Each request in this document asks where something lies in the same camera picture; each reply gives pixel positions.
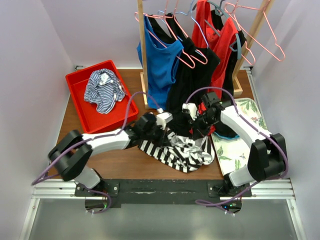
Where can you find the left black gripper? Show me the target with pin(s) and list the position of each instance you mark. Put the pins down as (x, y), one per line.
(162, 135)

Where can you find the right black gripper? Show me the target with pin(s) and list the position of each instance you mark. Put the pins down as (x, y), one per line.
(199, 132)

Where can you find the black white striped tank top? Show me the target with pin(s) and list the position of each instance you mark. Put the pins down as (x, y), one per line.
(182, 153)

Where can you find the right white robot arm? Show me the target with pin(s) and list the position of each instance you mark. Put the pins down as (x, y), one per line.
(267, 156)

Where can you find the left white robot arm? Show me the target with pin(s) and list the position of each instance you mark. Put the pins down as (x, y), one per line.
(70, 156)

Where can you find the blue tank top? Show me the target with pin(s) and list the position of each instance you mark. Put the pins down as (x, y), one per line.
(162, 65)

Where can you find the black red tank top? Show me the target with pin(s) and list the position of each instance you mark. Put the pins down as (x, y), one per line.
(221, 128)

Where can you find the grey blue hanger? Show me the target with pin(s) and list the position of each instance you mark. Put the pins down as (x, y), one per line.
(236, 45)

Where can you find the floral pattern tray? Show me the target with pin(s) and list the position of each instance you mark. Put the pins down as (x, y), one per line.
(233, 153)

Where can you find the wooden clothes rack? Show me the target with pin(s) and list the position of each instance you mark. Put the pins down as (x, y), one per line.
(144, 74)

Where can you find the red plastic bin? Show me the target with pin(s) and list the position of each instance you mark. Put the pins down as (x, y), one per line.
(91, 120)

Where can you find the blue white striped shirt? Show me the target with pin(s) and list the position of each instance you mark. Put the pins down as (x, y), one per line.
(104, 89)

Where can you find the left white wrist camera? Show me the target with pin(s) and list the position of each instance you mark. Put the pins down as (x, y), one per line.
(163, 118)

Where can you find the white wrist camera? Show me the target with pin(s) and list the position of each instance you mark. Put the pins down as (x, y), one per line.
(163, 118)
(191, 110)

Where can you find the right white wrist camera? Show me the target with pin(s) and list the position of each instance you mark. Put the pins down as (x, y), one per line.
(191, 110)

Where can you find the pink wire hanger left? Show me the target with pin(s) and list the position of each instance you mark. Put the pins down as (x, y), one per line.
(164, 18)

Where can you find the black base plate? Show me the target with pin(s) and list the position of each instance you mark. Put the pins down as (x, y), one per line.
(166, 192)

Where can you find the aluminium frame rail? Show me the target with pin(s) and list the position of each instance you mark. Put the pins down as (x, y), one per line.
(268, 212)

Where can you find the pink wire hanger far right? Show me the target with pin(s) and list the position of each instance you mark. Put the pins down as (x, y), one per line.
(261, 17)

